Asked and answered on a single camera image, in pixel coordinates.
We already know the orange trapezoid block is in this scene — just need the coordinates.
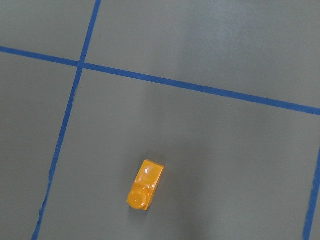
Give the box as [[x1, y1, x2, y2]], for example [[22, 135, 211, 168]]
[[127, 159, 165, 211]]

